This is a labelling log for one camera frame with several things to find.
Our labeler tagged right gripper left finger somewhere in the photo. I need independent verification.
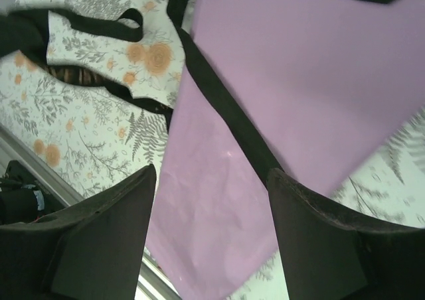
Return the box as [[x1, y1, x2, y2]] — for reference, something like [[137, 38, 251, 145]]
[[0, 163, 157, 300]]

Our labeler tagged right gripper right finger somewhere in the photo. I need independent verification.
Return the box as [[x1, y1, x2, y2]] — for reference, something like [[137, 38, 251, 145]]
[[266, 167, 425, 300]]

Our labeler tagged black ribbon with gold lettering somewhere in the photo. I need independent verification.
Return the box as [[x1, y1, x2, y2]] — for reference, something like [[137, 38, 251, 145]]
[[42, 0, 283, 185]]

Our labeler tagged pink and purple wrapping paper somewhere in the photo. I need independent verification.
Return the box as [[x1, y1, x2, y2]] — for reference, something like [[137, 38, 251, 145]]
[[145, 0, 425, 300]]

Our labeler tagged floral patterned tablecloth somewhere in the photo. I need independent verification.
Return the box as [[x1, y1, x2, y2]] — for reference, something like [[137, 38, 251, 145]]
[[0, 0, 425, 300]]

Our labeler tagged aluminium extrusion frame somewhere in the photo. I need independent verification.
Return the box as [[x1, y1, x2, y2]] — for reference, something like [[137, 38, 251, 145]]
[[0, 123, 182, 300]]

